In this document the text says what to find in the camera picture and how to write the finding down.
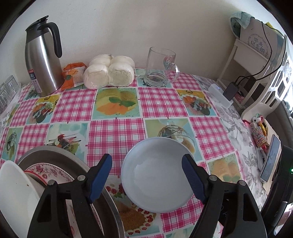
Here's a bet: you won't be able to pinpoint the colourful snack packets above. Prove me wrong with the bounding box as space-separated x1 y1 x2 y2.
249 116 269 149

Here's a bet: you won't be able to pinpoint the orange snack packet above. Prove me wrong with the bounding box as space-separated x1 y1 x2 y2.
61 63 88 90

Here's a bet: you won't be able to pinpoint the white power strip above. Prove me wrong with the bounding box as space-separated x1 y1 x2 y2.
208 83 233 109

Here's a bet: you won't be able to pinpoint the black charger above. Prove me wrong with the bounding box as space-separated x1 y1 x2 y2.
223 82 238 101

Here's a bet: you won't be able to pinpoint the grey floral tablecloth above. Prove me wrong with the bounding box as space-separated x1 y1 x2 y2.
196 73 269 238

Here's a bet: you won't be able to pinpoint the stainless steel basin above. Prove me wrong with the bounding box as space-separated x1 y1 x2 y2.
17 146 125 238

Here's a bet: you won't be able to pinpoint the white slotted plastic chair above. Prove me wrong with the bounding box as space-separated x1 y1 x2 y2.
241 34 293 122

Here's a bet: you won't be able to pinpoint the small drinking glass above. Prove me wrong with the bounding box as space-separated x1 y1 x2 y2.
0 83 8 108
5 75 21 93

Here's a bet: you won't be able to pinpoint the clear glass mug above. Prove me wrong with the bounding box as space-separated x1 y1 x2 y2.
143 47 181 87

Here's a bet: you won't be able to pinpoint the white square bowl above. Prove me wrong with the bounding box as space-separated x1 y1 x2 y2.
0 160 45 238

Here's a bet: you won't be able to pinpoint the white serving tray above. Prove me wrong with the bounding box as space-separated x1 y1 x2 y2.
0 82 22 120

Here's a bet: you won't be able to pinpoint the smartphone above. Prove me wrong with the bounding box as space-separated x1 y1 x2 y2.
260 134 281 183

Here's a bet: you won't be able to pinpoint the small white bowl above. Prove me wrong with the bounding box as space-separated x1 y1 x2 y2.
121 137 195 212

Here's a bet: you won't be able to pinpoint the bag of steamed buns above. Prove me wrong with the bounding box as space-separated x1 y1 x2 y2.
83 54 135 90

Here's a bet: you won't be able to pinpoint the white shelf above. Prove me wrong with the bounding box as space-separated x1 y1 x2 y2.
216 38 275 92

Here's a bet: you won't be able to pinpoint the grey printed album box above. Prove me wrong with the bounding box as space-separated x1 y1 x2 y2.
238 17 286 62

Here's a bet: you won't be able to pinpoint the teal cloth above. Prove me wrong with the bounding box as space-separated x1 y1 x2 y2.
230 11 254 29

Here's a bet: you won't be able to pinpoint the stainless steel thermos jug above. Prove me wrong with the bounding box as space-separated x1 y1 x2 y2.
25 16 66 98

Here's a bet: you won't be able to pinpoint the black charging cable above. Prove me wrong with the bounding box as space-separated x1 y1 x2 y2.
236 21 286 85

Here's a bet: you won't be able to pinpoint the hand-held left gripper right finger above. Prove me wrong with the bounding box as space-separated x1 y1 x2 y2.
181 154 268 238

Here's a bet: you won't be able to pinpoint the round floral rim plate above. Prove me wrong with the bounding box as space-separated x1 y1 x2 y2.
24 163 102 238

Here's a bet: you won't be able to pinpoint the pink checked tablecloth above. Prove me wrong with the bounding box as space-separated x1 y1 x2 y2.
0 67 241 238

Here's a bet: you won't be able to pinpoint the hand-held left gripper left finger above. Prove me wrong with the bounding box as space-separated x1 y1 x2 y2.
27 153 113 238

